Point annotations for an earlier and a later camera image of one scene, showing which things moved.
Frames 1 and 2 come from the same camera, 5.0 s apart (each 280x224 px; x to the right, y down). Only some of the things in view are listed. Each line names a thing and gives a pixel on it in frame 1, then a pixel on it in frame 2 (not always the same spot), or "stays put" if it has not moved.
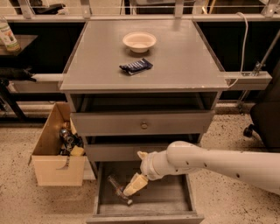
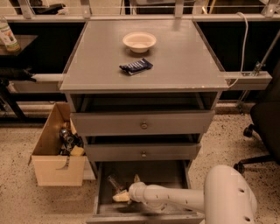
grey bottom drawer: [164, 200] stays put
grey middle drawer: [122, 152] stays put
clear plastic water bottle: [119, 190] stays put
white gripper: [148, 165] → [136, 190]
